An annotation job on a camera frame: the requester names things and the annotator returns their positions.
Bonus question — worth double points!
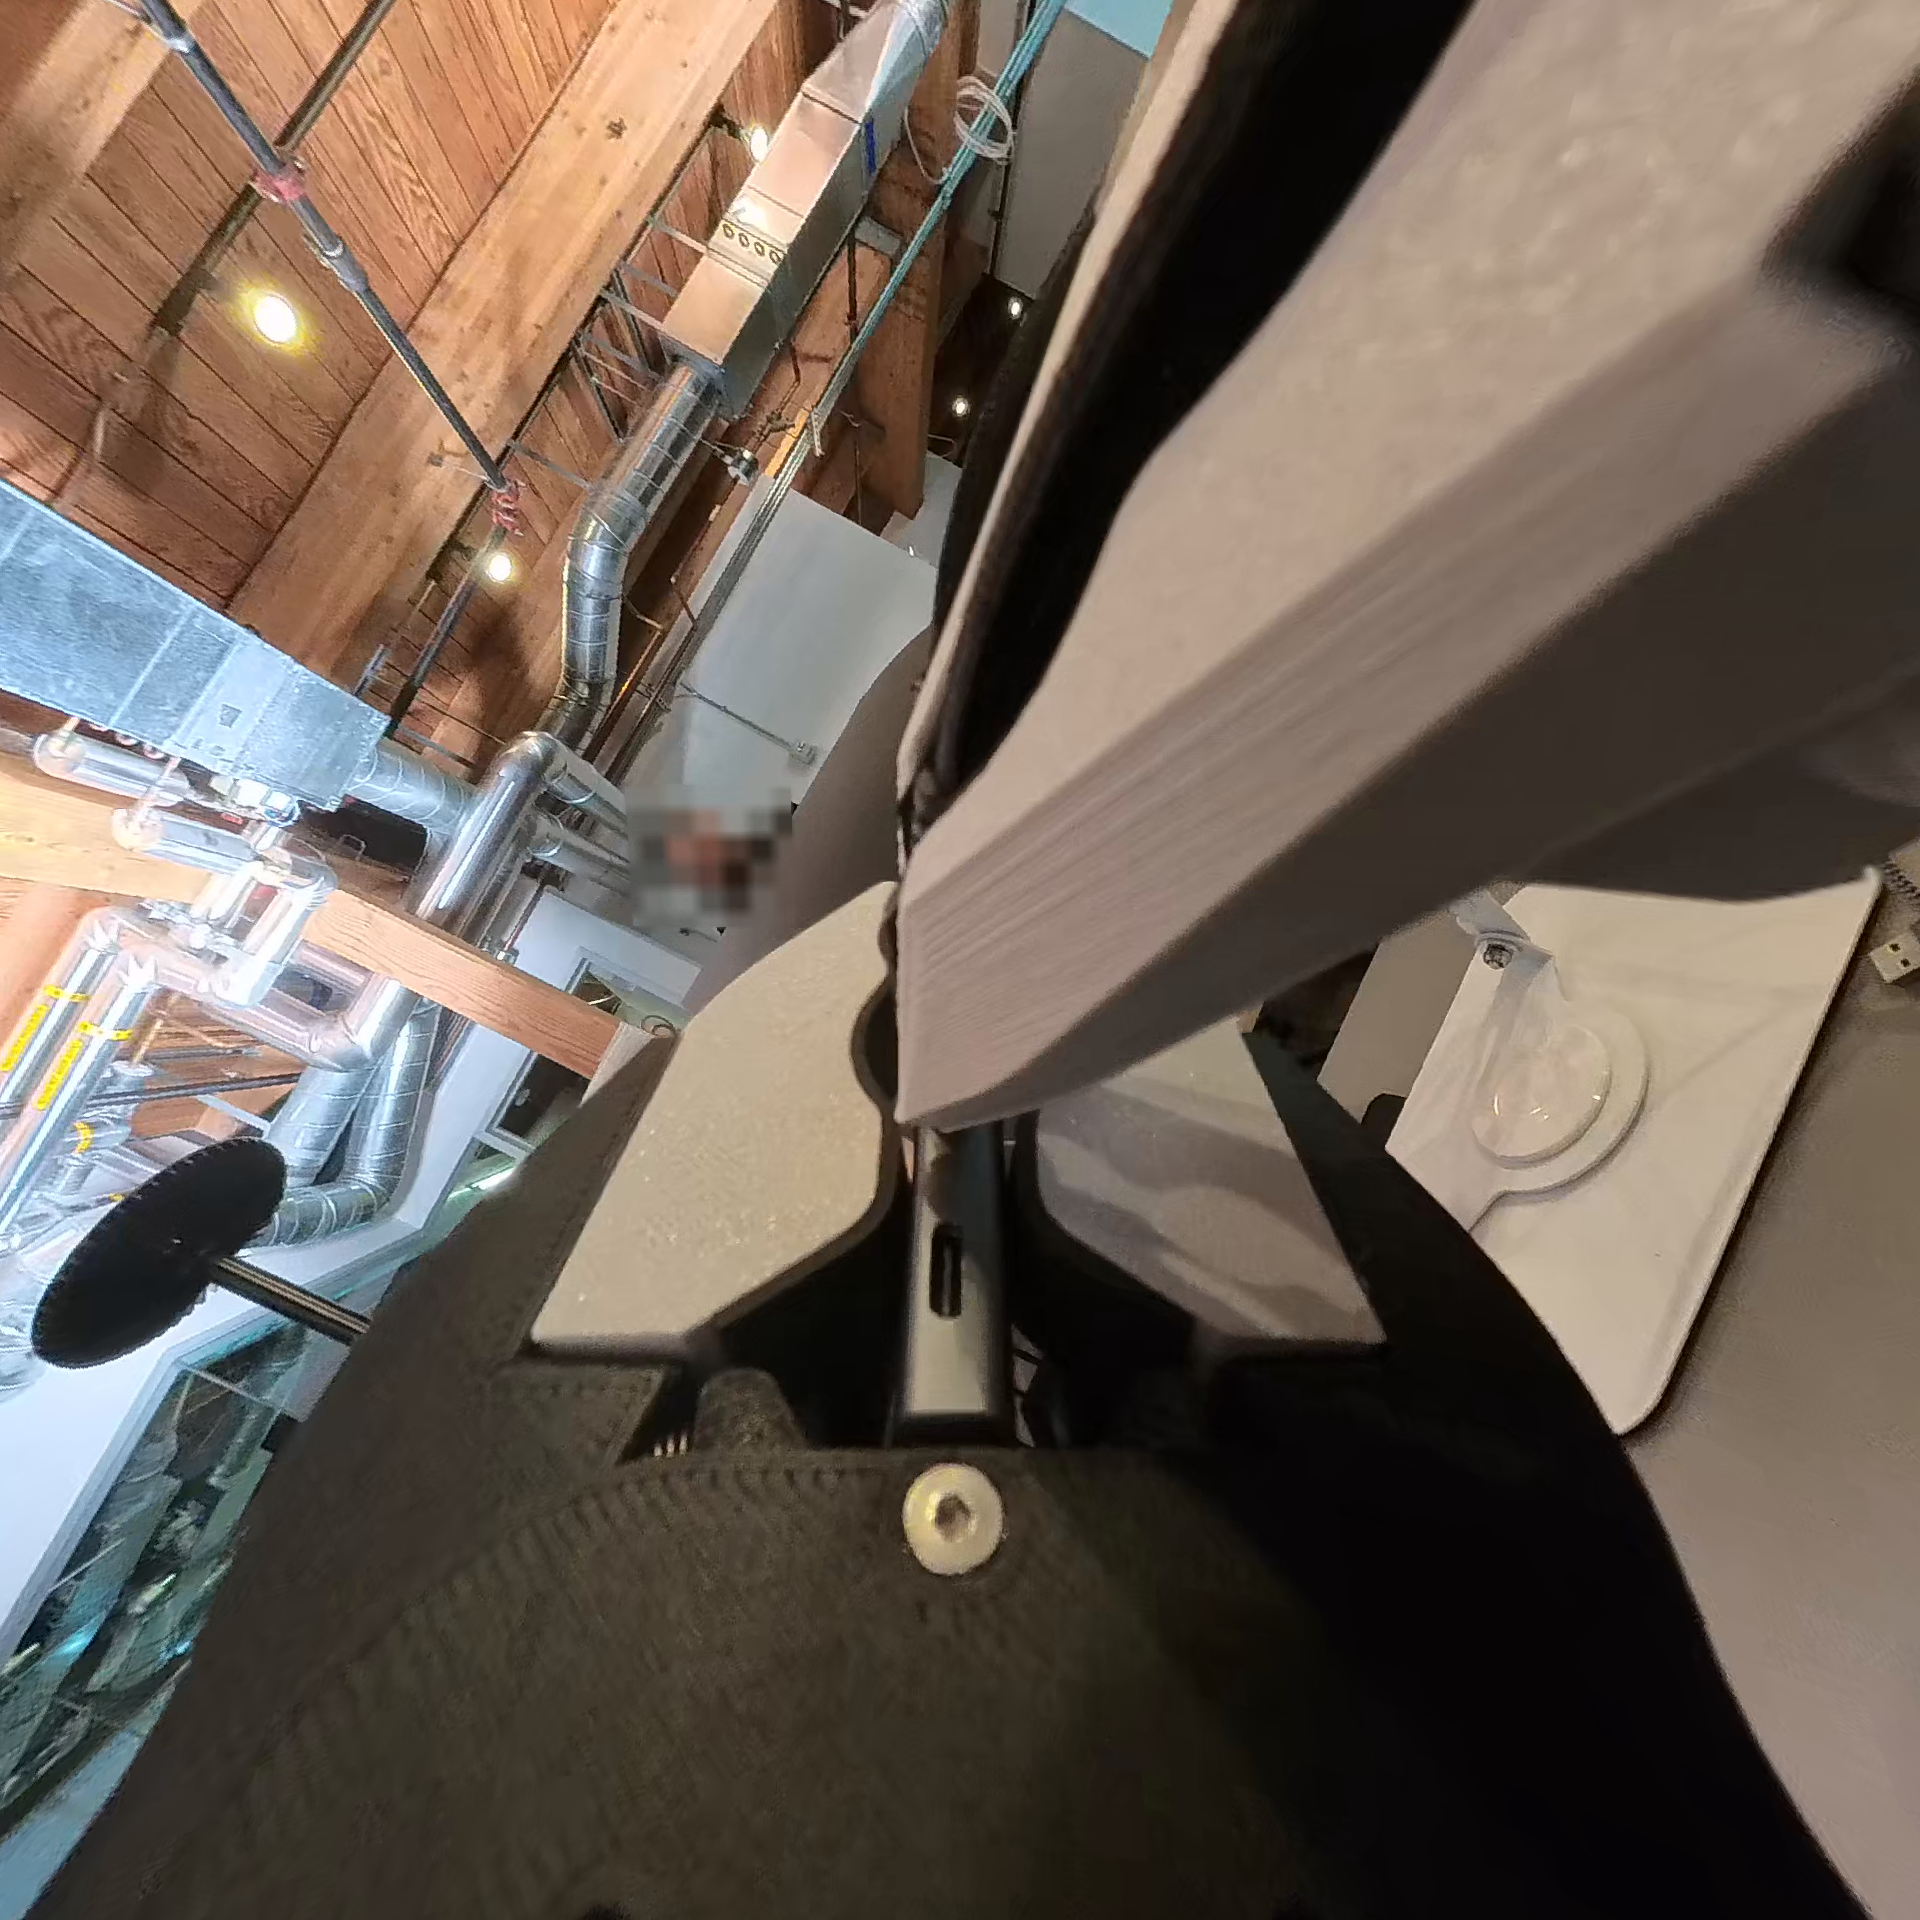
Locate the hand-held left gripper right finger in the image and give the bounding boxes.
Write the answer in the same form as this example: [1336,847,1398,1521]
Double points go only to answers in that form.
[1034,1024,1381,1341]

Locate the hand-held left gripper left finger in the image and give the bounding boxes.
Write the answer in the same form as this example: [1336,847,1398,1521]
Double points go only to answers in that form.
[536,878,908,1351]

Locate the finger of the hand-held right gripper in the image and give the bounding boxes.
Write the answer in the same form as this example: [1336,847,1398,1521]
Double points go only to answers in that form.
[896,0,1258,797]
[901,0,1920,1129]

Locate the grey usb hub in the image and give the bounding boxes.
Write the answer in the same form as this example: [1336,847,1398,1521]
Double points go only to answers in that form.
[901,1118,1013,1427]

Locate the wooden beam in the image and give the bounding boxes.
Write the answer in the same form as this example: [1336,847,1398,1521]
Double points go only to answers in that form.
[0,753,618,1067]

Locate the black round-base pole stand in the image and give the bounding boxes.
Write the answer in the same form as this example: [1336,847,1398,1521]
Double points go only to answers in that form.
[30,1136,376,1373]

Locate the silver ceiling duct pipes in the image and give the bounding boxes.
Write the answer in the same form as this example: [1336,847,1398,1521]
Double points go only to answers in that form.
[0,0,992,1260]

